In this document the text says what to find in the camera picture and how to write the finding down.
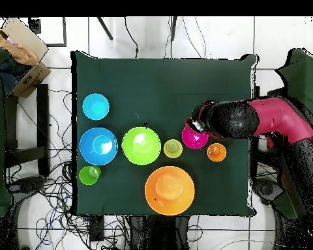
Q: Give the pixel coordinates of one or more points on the pink bowl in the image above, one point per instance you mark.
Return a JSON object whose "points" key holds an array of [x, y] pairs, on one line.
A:
{"points": [[195, 142]]}

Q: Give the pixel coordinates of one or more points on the green bowl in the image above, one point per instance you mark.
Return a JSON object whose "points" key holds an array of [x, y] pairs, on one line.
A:
{"points": [[140, 153]]}

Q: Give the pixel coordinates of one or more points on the large yellow-orange bowl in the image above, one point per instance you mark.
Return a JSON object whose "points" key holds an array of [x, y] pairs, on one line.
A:
{"points": [[169, 203]]}

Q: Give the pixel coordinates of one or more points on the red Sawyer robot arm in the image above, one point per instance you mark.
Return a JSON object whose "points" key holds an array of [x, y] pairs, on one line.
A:
{"points": [[276, 117]]}

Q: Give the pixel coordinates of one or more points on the yellow cup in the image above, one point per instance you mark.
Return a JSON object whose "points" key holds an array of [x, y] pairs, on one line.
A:
{"points": [[173, 148]]}

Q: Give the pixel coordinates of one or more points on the orange cup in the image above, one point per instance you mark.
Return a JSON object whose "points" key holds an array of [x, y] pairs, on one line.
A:
{"points": [[216, 153]]}

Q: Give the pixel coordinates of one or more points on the dark green tablecloth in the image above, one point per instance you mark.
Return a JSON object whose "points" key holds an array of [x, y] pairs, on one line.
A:
{"points": [[159, 86]]}

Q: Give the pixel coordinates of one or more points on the black tripod leg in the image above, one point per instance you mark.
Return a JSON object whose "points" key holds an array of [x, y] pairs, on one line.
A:
{"points": [[105, 29], [173, 28]]}

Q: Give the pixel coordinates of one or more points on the small light blue bowl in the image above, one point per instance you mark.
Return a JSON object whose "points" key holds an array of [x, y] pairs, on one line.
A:
{"points": [[95, 106]]}

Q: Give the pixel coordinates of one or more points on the large blue bowl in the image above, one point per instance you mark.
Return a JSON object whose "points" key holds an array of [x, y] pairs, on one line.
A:
{"points": [[91, 156]]}

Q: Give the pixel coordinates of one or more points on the green cup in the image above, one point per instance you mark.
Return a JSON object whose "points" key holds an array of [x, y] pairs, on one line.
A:
{"points": [[87, 177]]}

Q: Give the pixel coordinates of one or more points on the black power strip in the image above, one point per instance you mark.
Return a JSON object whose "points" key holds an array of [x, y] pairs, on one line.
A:
{"points": [[96, 229]]}

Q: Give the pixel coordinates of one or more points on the cardboard box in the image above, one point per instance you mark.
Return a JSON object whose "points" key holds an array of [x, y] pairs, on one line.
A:
{"points": [[28, 80]]}

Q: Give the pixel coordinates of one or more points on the black chair base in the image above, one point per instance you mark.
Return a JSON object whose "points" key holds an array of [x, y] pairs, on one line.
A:
{"points": [[28, 183]]}

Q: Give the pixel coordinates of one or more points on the brown cloth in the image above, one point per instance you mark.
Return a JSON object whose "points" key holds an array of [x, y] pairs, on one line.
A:
{"points": [[20, 53]]}

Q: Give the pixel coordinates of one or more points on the dark blue cloth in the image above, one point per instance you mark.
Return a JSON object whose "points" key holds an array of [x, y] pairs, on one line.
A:
{"points": [[11, 75]]}

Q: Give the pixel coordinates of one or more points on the black stool frame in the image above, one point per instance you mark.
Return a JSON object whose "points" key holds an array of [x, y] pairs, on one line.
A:
{"points": [[43, 117]]}

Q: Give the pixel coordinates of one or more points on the black metal frame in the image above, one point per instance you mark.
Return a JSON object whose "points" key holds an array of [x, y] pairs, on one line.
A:
{"points": [[35, 26]]}

